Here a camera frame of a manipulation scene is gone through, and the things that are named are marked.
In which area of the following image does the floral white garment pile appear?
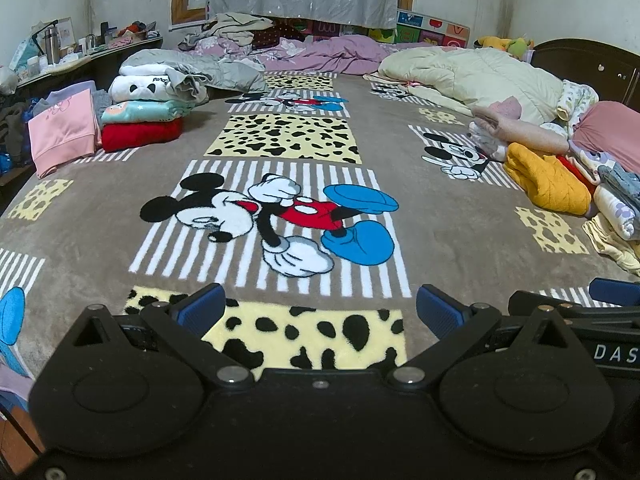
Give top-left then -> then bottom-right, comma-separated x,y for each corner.
555,80 -> 639,242

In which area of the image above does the yellow quilted garment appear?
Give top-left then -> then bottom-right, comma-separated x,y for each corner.
503,143 -> 591,217

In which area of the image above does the pink pillow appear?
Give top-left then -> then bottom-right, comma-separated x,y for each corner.
573,101 -> 640,174

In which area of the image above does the Mickey Mouse brown blanket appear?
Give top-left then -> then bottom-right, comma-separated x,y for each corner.
1,77 -> 624,377

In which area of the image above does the red folded garment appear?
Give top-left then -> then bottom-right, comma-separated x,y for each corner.
101,118 -> 183,153

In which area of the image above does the dark wooden headboard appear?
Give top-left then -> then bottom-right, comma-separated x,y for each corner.
532,38 -> 640,112

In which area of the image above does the teal folded garment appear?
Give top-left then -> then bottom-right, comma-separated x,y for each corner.
101,100 -> 194,125

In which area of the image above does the pink folded garment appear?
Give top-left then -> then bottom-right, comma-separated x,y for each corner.
27,89 -> 101,179

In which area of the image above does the white panda folded garment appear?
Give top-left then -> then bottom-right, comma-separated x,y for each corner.
108,76 -> 176,103

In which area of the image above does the cream quilt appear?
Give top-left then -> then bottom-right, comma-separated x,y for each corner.
367,47 -> 563,125

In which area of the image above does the grey crumpled garment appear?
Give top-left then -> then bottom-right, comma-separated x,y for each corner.
119,49 -> 268,101

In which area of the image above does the yellow green plush toy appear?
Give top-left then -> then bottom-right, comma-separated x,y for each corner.
474,36 -> 534,60

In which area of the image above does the cluttered side shelf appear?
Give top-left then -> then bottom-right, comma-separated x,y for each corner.
1,32 -> 164,108

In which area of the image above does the striped beige garment pile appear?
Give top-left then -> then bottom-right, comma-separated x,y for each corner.
178,12 -> 273,51

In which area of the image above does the purple quilt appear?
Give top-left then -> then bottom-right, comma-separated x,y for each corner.
189,35 -> 410,75

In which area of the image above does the colourful foam play mat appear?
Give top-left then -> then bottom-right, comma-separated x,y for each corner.
294,9 -> 470,48

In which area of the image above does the steel thermos bottle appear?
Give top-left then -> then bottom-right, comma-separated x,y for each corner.
43,24 -> 60,65

